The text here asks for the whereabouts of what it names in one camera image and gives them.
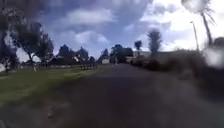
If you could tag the dark grey asphalt road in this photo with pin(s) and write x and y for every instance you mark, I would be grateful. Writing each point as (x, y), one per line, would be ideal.
(130, 100)

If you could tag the small tree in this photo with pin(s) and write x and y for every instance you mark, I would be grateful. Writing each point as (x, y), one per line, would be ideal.
(138, 44)

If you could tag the white building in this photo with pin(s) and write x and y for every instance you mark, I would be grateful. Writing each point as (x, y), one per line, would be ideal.
(105, 61)

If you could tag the tall palm tree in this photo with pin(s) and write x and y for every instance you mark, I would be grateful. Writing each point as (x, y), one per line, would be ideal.
(207, 28)

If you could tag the round-topped palm tree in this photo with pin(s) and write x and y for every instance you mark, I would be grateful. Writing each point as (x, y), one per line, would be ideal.
(155, 41)

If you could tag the large dark tree cluster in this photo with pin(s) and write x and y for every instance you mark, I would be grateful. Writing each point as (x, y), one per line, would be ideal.
(119, 53)

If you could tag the picnic table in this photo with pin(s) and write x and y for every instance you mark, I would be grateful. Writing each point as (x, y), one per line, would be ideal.
(87, 66)

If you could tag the green grass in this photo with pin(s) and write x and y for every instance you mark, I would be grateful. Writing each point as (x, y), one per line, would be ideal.
(33, 85)

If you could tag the street lamp pole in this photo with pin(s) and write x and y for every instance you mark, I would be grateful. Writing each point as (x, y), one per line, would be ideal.
(195, 36)

